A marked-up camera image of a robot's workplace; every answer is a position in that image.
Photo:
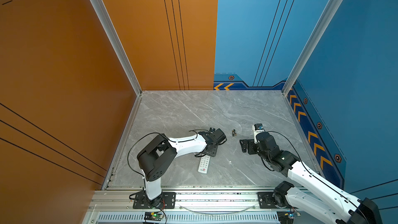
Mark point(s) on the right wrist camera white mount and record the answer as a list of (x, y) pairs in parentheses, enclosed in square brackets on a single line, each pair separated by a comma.
[(257, 129)]

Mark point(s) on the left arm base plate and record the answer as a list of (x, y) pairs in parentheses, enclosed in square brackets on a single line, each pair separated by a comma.
[(166, 200)]

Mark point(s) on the right aluminium corner post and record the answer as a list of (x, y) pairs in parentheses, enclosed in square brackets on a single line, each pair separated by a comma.
[(323, 22)]

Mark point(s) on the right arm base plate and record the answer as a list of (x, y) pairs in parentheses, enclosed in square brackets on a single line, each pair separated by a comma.
[(270, 200)]

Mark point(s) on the circuit board right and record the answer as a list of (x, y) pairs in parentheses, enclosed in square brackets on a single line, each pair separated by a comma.
[(287, 217)]

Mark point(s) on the aluminium rail frame front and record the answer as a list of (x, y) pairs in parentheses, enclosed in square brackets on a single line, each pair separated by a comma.
[(194, 205)]

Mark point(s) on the green circuit board left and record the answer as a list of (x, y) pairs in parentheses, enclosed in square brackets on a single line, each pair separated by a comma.
[(153, 217)]

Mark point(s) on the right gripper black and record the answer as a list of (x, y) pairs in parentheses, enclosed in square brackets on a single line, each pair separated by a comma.
[(250, 143)]

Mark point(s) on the aluminium corner post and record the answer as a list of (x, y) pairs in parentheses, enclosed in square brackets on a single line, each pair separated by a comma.
[(323, 22), (108, 26)]

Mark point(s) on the white remote control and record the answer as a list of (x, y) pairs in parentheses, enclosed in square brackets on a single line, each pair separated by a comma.
[(204, 164)]

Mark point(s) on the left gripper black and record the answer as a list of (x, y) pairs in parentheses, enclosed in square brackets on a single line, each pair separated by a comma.
[(214, 153)]

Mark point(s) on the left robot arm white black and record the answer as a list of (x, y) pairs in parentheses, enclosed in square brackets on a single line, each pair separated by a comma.
[(157, 156)]

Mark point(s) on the left aluminium corner post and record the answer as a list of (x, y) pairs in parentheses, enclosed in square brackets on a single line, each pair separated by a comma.
[(108, 26)]

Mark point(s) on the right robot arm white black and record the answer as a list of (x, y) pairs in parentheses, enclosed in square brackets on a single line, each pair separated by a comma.
[(307, 190)]

